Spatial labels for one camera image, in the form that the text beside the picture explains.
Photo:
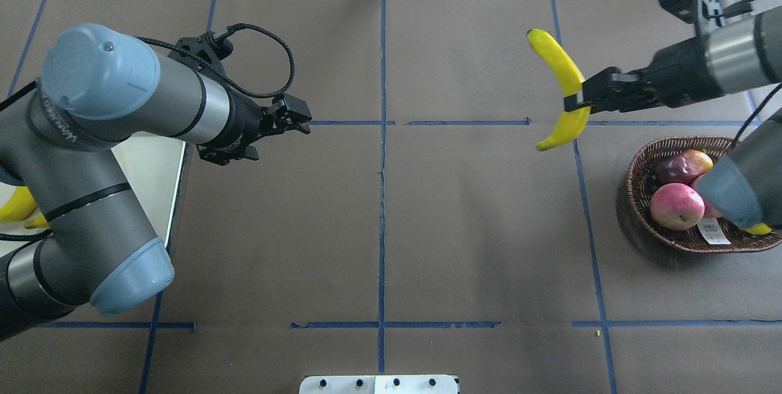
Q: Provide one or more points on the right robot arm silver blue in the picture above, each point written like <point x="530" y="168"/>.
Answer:
<point x="737" y="62"/>

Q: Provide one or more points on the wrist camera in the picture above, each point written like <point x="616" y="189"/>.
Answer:
<point x="203" y="53"/>
<point x="695" y="12"/>

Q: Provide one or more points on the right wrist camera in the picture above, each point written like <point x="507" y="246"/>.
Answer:
<point x="695" y="12"/>

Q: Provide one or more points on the white bear tray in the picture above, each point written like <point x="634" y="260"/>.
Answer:
<point x="154" y="167"/>

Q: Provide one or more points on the brown wicker basket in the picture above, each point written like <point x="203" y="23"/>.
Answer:
<point x="709" y="235"/>

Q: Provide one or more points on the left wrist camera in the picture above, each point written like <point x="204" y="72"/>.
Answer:
<point x="203" y="53"/>

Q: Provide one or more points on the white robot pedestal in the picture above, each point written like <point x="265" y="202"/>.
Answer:
<point x="381" y="383"/>

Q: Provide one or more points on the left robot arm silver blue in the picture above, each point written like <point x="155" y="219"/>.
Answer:
<point x="98" y="87"/>

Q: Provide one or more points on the yellow banana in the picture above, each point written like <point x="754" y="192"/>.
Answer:
<point x="569" y="125"/>
<point x="20" y="205"/>
<point x="38" y="222"/>

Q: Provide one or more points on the yellow mango left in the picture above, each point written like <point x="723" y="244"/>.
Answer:
<point x="759" y="229"/>

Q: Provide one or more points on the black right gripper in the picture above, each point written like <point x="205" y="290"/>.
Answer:
<point x="677" y="73"/>

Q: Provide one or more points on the yellow green apple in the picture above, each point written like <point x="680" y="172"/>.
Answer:
<point x="710" y="211"/>

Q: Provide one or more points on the red apple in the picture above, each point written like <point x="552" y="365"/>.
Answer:
<point x="676" y="206"/>

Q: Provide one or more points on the orange fruit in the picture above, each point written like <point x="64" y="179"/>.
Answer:
<point x="682" y="168"/>

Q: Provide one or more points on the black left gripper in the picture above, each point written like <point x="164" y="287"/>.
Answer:
<point x="243" y="124"/>

